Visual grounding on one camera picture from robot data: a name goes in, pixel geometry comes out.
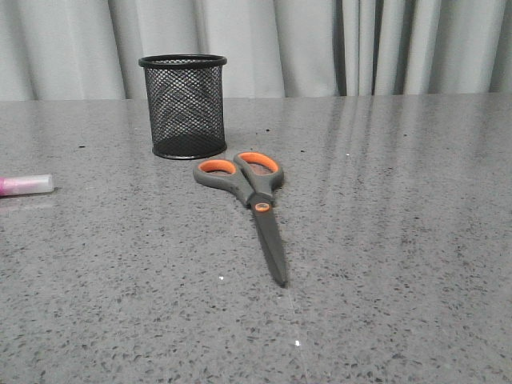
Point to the grey orange scissors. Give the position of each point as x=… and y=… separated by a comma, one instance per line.
x=252, y=178

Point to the black mesh pen holder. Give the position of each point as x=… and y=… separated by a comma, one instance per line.
x=185, y=100

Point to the grey curtain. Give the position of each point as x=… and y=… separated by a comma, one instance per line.
x=61, y=50

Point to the pink highlighter pen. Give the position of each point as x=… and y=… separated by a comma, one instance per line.
x=26, y=185

